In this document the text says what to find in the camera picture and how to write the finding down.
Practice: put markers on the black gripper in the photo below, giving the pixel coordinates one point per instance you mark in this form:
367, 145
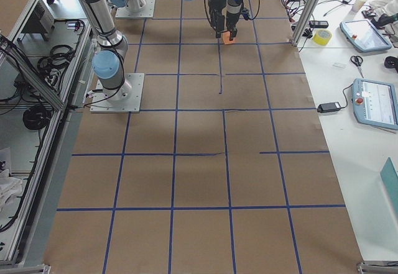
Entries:
214, 3
232, 19

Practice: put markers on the orange foam cube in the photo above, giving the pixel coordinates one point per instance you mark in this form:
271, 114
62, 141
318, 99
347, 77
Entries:
228, 38

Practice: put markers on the grey phone device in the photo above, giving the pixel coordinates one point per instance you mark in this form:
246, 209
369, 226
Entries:
318, 24

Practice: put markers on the yellow tape roll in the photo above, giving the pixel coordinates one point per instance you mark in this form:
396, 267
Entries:
322, 37

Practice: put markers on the black power brick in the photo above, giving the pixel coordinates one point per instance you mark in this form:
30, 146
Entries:
328, 107

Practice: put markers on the far teach pendant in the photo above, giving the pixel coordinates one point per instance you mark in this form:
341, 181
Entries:
364, 36

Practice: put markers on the teach pendant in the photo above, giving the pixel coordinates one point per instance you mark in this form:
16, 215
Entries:
375, 103
364, 36

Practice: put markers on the white paper cup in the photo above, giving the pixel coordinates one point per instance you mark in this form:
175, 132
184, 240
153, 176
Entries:
358, 4

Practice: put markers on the near teach pendant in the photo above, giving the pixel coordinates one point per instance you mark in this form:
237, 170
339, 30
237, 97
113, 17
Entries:
375, 103

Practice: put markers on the teal board corner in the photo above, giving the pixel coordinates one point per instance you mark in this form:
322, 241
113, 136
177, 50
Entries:
389, 178

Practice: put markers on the white cloth rag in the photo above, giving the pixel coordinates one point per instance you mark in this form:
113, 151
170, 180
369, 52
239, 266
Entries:
10, 187

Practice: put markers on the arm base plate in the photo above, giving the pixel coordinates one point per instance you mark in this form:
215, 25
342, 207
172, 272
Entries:
126, 99
136, 9

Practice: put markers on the aluminium frame post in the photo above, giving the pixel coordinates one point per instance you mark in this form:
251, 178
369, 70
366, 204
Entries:
303, 21

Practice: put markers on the black handled scissors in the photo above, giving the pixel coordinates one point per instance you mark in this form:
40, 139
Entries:
357, 61

